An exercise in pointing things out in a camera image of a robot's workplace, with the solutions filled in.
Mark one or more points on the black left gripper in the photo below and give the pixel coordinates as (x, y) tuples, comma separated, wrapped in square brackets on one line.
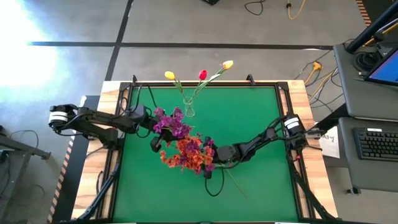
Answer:
[(154, 123)]

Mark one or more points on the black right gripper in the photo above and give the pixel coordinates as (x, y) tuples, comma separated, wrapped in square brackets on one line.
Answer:
[(215, 155)]

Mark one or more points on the yellow and red tulip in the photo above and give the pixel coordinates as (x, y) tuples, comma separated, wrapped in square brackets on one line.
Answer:
[(228, 64), (169, 75)]

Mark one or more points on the pinkish red tulip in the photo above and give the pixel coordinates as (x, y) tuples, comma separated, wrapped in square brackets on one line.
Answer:
[(202, 74)]

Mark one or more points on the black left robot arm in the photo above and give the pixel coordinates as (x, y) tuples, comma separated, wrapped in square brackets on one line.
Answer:
[(102, 118)]

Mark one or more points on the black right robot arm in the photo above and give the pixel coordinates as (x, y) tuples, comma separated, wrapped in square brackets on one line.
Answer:
[(264, 143)]

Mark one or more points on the clear glass vase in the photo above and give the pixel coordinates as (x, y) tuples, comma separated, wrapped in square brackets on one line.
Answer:
[(189, 112)]

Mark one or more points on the loose green grass stem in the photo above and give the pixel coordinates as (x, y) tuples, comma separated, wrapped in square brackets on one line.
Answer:
[(236, 184)]

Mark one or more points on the black table clamp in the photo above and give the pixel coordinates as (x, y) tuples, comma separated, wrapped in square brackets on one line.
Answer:
[(134, 79), (250, 79)]

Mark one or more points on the black hazard striped floor mat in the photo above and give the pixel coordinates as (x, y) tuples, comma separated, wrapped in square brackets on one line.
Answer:
[(71, 186), (363, 12)]

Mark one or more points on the white paper sheet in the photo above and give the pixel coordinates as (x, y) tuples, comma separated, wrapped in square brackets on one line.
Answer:
[(331, 146)]

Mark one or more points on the grey metal stand leg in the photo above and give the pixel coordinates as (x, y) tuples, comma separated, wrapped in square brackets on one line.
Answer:
[(28, 149)]

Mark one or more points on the grey desk with monitor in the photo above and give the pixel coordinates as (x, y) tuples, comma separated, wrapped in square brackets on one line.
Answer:
[(351, 93)]

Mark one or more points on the grey desk with keyboard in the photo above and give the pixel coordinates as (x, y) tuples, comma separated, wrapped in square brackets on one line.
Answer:
[(367, 174)]

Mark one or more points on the black keyboard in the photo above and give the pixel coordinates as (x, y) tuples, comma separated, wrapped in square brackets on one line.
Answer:
[(376, 144)]

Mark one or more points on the monitor with blue screen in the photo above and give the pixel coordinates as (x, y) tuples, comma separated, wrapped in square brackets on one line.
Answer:
[(388, 70)]

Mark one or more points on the black monitor pole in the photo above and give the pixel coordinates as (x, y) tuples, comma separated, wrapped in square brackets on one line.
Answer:
[(370, 31)]

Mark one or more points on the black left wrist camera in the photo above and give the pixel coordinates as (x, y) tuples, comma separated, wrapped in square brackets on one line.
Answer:
[(156, 144)]

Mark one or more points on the black metal rig frame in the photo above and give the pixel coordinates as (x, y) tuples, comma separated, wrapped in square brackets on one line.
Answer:
[(283, 87)]

